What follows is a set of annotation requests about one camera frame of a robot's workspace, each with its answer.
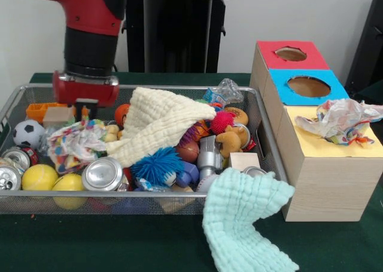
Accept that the light wooden block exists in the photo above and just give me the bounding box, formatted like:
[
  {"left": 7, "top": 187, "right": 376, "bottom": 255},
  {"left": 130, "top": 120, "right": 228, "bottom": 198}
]
[{"left": 42, "top": 106, "right": 75, "bottom": 128}]

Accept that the silver wire mesh bin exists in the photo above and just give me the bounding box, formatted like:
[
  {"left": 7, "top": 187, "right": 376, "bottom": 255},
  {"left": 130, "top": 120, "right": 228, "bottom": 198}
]
[{"left": 0, "top": 83, "right": 290, "bottom": 216}]

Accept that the mint green muslin cloth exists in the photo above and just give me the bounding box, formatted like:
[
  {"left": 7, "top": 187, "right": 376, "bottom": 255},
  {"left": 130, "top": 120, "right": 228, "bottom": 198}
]
[{"left": 202, "top": 167, "right": 300, "bottom": 272}]

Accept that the yellow tennis ball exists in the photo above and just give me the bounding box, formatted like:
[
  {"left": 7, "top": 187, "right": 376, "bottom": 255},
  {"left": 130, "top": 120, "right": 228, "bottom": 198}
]
[{"left": 21, "top": 163, "right": 59, "bottom": 191}]

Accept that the small black and white soccer ball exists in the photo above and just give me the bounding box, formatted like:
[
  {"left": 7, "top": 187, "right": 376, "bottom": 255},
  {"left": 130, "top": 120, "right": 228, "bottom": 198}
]
[{"left": 12, "top": 119, "right": 45, "bottom": 149}]

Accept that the silver drink can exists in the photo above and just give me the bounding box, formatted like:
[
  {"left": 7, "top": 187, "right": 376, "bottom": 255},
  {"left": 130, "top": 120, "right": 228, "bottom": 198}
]
[
  {"left": 0, "top": 165, "right": 22, "bottom": 191},
  {"left": 81, "top": 157, "right": 124, "bottom": 192}
]

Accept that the wooden box with three holes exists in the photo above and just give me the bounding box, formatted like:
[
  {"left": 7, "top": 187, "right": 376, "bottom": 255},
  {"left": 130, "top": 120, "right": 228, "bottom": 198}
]
[{"left": 250, "top": 40, "right": 383, "bottom": 222}]

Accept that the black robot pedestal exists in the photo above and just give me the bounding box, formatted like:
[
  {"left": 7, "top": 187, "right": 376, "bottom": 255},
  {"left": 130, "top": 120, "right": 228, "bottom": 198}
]
[{"left": 115, "top": 0, "right": 242, "bottom": 74}]

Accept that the cream muslin cloth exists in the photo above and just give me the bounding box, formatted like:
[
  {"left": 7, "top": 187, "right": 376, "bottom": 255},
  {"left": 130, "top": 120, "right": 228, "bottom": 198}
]
[{"left": 105, "top": 86, "right": 218, "bottom": 168}]

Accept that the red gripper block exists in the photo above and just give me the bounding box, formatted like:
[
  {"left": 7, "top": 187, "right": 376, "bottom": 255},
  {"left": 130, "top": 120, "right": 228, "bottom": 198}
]
[{"left": 52, "top": 71, "right": 120, "bottom": 123}]

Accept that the blue spiky rubber ball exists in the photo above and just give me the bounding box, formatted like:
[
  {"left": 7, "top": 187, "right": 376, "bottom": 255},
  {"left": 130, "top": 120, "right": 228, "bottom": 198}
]
[{"left": 130, "top": 148, "right": 184, "bottom": 188}]

